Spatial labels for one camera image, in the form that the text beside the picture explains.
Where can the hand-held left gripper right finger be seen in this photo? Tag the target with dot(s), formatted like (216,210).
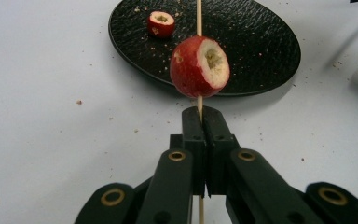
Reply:
(217,140)

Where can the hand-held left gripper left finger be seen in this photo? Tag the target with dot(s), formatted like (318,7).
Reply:
(194,140)

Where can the cored red hawthorn fruit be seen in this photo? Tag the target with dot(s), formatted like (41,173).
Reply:
(160,25)
(189,71)

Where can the black textured round plate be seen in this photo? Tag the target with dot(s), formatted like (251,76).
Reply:
(261,46)

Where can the thin wooden skewer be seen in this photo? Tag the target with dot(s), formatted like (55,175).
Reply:
(199,15)

